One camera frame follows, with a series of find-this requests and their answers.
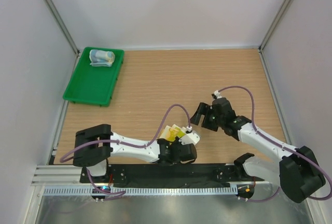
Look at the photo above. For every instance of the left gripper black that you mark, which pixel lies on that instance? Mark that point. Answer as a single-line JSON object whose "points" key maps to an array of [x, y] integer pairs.
{"points": [[176, 141]]}

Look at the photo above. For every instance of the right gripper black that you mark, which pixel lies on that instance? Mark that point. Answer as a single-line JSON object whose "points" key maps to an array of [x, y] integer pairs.
{"points": [[205, 109]]}

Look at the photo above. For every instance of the yellow green patterned towel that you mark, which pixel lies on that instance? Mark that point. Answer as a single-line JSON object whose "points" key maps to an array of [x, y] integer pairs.
{"points": [[170, 133]]}

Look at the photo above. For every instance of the blue polka dot towel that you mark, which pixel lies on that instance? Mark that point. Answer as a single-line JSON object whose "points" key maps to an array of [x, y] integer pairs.
{"points": [[100, 58]]}

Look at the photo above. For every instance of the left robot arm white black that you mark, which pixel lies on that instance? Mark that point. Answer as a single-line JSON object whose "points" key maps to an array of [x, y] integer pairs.
{"points": [[110, 144]]}

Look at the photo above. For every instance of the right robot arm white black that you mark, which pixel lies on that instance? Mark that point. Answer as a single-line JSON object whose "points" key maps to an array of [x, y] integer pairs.
{"points": [[294, 170]]}

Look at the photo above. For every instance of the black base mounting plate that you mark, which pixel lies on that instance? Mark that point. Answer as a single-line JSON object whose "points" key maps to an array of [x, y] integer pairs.
{"points": [[205, 175]]}

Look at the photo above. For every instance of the green plastic tray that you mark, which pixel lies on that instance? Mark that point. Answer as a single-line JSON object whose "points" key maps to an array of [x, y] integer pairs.
{"points": [[94, 85]]}

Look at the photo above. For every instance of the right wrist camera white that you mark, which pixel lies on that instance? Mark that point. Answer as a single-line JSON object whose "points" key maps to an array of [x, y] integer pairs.
{"points": [[216, 95]]}

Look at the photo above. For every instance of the white slotted cable duct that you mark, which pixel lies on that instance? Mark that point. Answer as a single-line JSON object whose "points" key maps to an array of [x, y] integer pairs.
{"points": [[90, 191]]}

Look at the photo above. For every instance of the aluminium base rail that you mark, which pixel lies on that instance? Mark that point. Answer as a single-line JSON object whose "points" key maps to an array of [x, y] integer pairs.
{"points": [[69, 174]]}

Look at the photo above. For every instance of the right aluminium frame post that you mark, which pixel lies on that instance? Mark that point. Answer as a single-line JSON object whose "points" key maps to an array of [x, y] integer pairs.
{"points": [[276, 21]]}

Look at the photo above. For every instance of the aluminium frame post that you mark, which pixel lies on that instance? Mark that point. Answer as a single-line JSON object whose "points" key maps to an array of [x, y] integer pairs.
{"points": [[59, 21], [276, 21]]}

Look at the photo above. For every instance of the left aluminium frame post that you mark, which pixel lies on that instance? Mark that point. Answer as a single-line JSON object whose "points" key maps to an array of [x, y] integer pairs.
{"points": [[59, 21]]}

